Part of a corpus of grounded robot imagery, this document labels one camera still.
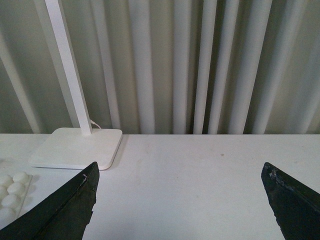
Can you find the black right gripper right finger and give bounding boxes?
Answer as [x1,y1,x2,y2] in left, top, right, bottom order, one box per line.
[261,162,320,240]

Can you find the white studded base plate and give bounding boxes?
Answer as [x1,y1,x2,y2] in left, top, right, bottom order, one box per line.
[0,158,33,229]

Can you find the white lamp power cable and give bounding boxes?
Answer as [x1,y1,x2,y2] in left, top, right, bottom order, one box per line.
[89,119,103,130]

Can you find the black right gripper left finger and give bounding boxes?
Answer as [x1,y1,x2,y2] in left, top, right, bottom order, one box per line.
[0,161,100,240]

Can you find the white desk lamp stand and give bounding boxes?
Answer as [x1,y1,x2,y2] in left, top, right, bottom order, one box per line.
[29,0,122,170]

